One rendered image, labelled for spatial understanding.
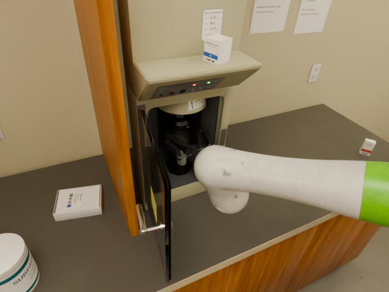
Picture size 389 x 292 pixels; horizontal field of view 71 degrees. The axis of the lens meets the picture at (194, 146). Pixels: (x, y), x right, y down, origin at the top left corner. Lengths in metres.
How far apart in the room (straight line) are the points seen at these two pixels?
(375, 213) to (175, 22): 0.59
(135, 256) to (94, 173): 0.45
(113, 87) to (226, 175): 0.32
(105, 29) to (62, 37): 0.55
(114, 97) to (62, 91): 0.57
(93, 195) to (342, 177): 0.85
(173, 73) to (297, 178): 0.36
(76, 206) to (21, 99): 0.45
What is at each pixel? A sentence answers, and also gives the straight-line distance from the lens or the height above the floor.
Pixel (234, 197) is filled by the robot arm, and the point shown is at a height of 1.25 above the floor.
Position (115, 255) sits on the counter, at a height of 0.94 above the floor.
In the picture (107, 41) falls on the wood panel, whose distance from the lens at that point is 0.61.
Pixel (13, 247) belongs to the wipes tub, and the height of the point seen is 1.09.
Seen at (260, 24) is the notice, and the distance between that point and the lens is 1.44.
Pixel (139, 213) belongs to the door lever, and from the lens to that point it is 0.72.
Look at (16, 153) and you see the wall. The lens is 1.34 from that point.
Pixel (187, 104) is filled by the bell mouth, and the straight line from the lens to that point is 0.87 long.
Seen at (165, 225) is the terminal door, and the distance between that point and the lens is 0.62.
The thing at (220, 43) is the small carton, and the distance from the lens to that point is 0.71.
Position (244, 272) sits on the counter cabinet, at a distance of 1.21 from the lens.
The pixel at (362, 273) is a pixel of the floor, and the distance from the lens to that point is 2.36.
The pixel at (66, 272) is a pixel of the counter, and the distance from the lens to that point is 0.99.
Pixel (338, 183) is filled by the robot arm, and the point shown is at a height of 1.42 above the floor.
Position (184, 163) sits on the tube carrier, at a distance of 1.05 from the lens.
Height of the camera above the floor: 1.76
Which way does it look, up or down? 37 degrees down
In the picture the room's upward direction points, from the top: 4 degrees clockwise
